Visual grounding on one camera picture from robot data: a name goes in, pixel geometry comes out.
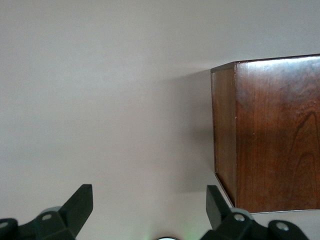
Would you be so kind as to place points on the dark red wooden cabinet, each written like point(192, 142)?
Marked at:
point(275, 137)

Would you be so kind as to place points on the brown table cloth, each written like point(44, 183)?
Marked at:
point(100, 100)

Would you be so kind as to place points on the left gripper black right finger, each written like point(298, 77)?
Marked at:
point(225, 225)

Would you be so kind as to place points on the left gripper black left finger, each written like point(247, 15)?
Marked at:
point(70, 215)

